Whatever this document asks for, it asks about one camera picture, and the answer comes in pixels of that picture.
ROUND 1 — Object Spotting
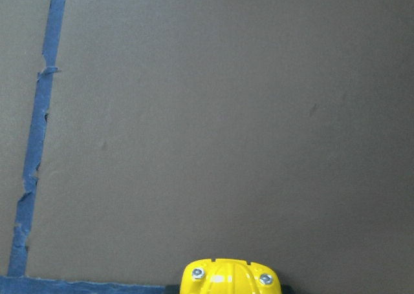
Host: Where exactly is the yellow beetle toy car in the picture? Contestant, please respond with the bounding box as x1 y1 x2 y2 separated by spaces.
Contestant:
179 258 282 294

